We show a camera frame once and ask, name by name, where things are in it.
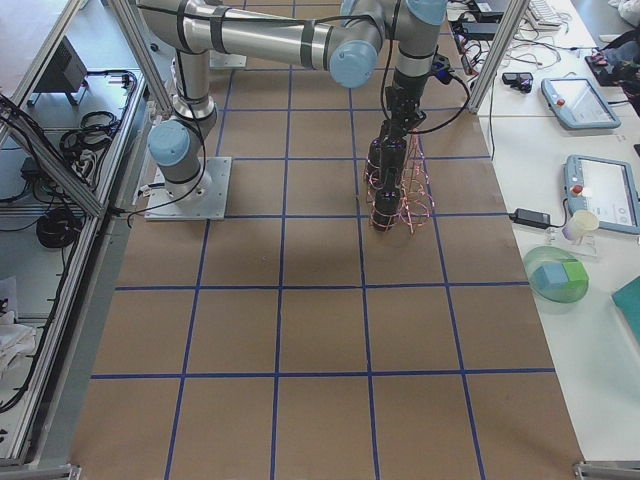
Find dark bottle in basket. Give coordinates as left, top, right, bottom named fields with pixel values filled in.
left=365, top=138, right=380, bottom=188
left=370, top=168, right=401, bottom=231

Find blue teach pendant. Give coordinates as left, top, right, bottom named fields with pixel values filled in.
left=540, top=77, right=621, bottom=130
left=564, top=154, right=639, bottom=234

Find black electronics box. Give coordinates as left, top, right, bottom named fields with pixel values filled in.
left=27, top=36, right=88, bottom=106

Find upper blue teach pendant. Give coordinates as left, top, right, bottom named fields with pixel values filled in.
left=540, top=77, right=621, bottom=130

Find aluminium frame post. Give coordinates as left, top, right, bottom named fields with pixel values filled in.
left=468, top=0, right=528, bottom=114

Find lower blue teach pendant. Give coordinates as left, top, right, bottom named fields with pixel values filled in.
left=564, top=154, right=639, bottom=234

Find black power strip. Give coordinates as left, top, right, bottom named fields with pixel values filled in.
left=450, top=21, right=483, bottom=76

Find coiled black cables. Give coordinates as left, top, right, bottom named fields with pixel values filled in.
left=59, top=110, right=113, bottom=161

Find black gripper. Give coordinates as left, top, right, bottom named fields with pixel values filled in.
left=384, top=86, right=426, bottom=131

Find green plastic bowl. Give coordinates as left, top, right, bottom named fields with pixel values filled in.
left=523, top=246, right=589, bottom=303

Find green foam cube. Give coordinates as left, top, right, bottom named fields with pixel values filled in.
left=561, top=260, right=589, bottom=290

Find teal book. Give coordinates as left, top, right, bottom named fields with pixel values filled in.
left=612, top=277, right=640, bottom=342

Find black power adapter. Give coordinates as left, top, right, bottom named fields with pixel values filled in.
left=509, top=208, right=551, bottom=230

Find blue foam cube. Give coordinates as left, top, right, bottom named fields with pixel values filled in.
left=530, top=263, right=566, bottom=298

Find white paper cup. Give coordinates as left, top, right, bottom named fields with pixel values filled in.
left=562, top=209, right=599, bottom=244

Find copper wire wine basket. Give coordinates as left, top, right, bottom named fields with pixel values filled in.
left=364, top=120, right=435, bottom=234

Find white crumpled cloth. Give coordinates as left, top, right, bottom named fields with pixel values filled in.
left=0, top=277, right=38, bottom=386

